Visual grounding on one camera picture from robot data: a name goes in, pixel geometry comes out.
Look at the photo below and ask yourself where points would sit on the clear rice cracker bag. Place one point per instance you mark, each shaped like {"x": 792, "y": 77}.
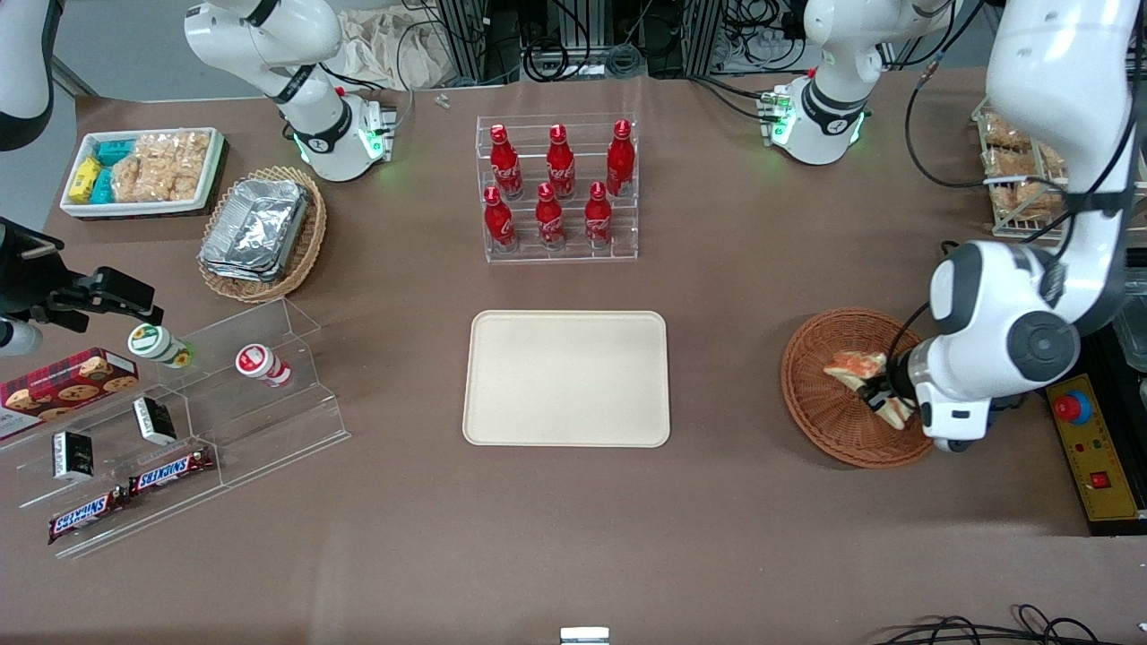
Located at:
{"x": 179, "y": 161}
{"x": 133, "y": 179}

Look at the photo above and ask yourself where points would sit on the red cola bottle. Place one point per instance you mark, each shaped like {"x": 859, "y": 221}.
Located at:
{"x": 599, "y": 219}
{"x": 561, "y": 166}
{"x": 620, "y": 161}
{"x": 550, "y": 219}
{"x": 506, "y": 166}
{"x": 499, "y": 224}

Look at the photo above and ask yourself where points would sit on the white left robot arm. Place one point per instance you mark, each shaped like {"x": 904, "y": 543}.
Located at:
{"x": 986, "y": 305}

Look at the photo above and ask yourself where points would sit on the teal snack packet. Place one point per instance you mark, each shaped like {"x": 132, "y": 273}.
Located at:
{"x": 116, "y": 150}
{"x": 103, "y": 186}

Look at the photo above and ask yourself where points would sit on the clear acrylic stepped shelf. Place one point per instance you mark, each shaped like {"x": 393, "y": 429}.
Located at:
{"x": 269, "y": 430}

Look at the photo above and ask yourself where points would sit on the yellow snack packet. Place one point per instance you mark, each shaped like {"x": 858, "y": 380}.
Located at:
{"x": 84, "y": 179}

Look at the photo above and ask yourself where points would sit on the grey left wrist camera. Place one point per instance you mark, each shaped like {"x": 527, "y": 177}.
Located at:
{"x": 952, "y": 445}

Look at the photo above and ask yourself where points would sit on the round brown wicker basket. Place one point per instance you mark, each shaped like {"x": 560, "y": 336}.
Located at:
{"x": 824, "y": 421}

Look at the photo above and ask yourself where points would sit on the crumpled beige cloth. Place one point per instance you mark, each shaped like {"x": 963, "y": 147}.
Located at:
{"x": 394, "y": 49}

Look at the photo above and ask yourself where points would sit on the aluminium frame post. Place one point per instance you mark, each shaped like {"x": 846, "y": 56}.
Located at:
{"x": 466, "y": 40}
{"x": 703, "y": 36}

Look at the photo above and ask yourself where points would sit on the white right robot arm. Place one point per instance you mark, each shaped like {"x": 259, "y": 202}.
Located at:
{"x": 323, "y": 134}

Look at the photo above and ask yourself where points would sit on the Snickers chocolate bar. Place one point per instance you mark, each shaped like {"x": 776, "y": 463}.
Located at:
{"x": 170, "y": 471}
{"x": 85, "y": 518}

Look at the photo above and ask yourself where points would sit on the yellow emergency stop box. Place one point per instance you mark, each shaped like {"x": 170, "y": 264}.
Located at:
{"x": 1098, "y": 466}

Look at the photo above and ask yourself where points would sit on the white rectangular snack tray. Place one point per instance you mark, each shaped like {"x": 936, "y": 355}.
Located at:
{"x": 143, "y": 208}

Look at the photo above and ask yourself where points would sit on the green-capped white yogurt bottle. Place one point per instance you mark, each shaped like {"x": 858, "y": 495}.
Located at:
{"x": 157, "y": 345}

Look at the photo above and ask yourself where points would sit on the small black carton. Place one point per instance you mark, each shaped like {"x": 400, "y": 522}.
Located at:
{"x": 154, "y": 421}
{"x": 72, "y": 457}

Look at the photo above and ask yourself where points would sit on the beige plastic serving tray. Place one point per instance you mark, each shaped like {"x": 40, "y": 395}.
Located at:
{"x": 564, "y": 376}

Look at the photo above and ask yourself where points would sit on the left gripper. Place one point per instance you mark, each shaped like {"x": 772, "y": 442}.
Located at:
{"x": 888, "y": 383}

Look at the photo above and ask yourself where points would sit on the light oval wicker basket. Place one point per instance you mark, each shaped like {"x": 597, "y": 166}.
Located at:
{"x": 305, "y": 242}

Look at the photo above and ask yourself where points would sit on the red tartan cookie box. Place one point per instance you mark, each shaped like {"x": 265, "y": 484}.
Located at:
{"x": 63, "y": 390}

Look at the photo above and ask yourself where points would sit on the red-capped white yogurt bottle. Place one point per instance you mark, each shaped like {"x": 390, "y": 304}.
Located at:
{"x": 262, "y": 364}

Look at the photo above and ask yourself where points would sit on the aluminium foil container stack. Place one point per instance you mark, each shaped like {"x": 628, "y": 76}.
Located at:
{"x": 255, "y": 228}

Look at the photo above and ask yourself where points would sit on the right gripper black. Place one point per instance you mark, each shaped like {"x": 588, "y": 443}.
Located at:
{"x": 25, "y": 279}

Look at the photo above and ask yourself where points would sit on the triangle sandwich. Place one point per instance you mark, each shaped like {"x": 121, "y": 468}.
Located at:
{"x": 847, "y": 365}

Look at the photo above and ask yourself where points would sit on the brown snack bag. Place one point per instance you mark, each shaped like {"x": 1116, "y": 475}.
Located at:
{"x": 1021, "y": 164}
{"x": 1026, "y": 202}
{"x": 1005, "y": 133}

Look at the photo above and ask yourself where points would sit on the clear acrylic bottle rack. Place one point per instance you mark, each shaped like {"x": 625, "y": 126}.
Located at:
{"x": 627, "y": 242}

